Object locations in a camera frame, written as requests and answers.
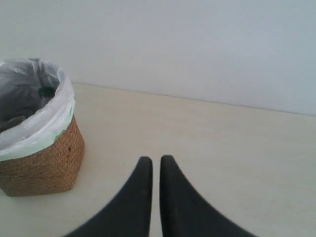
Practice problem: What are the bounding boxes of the woven wicker waste basket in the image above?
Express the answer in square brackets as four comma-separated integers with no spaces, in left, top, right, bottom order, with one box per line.
[0,118,85,197]

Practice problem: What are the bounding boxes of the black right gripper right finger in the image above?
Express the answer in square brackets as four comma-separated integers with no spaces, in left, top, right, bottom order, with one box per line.
[159,155,254,237]

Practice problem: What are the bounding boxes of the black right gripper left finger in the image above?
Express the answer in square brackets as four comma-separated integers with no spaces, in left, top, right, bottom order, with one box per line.
[67,157,153,237]

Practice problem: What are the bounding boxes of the white plastic bin liner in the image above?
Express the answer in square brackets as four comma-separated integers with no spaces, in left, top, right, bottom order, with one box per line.
[0,58,76,161]

